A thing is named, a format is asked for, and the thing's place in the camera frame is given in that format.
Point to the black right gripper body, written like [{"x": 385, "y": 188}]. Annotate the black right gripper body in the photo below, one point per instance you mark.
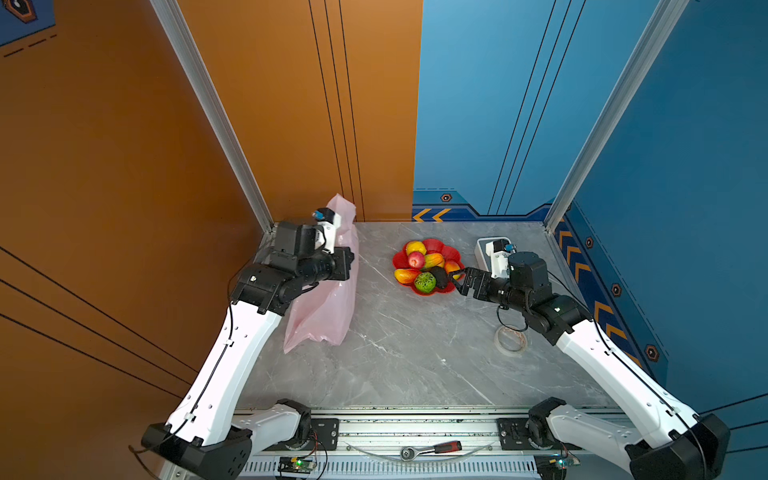
[{"x": 489, "y": 289}]

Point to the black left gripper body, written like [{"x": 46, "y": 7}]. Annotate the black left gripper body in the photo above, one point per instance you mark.
[{"x": 331, "y": 267}]

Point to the green bumpy fruit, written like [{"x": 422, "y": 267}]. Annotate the green bumpy fruit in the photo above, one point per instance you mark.
[{"x": 425, "y": 283}]

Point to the red apple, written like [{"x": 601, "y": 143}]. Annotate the red apple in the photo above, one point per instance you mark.
[{"x": 416, "y": 261}]

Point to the yellow lemon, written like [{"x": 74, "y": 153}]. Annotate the yellow lemon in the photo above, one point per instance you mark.
[{"x": 415, "y": 246}]

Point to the pink plastic bag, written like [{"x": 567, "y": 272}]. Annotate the pink plastic bag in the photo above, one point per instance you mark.
[{"x": 325, "y": 313}]

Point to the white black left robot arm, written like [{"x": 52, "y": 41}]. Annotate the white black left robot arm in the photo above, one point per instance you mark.
[{"x": 200, "y": 435}]

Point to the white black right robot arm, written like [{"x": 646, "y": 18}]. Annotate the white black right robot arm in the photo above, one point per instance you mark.
[{"x": 667, "y": 439}]

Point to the yellow red mango rear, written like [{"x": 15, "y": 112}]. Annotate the yellow red mango rear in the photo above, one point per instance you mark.
[{"x": 432, "y": 260}]

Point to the red flower-shaped bowl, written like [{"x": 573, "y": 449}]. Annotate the red flower-shaped bowl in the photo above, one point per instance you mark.
[{"x": 451, "y": 255}]

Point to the white grey tissue box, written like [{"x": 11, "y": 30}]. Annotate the white grey tissue box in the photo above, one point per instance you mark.
[{"x": 480, "y": 253}]

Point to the white tape roll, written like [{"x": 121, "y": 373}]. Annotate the white tape roll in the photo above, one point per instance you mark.
[{"x": 510, "y": 343}]

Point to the circuit board right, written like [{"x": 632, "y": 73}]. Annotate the circuit board right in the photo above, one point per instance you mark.
[{"x": 555, "y": 467}]

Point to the green circuit board left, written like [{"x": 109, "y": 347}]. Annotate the green circuit board left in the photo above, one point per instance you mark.
[{"x": 296, "y": 466}]

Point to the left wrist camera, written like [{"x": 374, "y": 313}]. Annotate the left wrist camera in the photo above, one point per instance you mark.
[{"x": 328, "y": 222}]

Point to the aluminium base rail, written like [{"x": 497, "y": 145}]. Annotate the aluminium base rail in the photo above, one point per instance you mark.
[{"x": 362, "y": 445}]

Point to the red handled ratchet wrench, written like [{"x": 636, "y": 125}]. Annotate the red handled ratchet wrench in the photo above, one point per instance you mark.
[{"x": 410, "y": 453}]

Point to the aluminium corner post left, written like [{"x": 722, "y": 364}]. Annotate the aluminium corner post left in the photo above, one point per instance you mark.
[{"x": 176, "y": 29}]

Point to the aluminium corner post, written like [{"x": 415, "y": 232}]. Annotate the aluminium corner post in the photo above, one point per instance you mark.
[
  {"x": 653, "y": 38},
  {"x": 176, "y": 29}
]

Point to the aluminium corner post right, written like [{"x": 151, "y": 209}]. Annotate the aluminium corner post right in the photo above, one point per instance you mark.
[{"x": 653, "y": 38}]

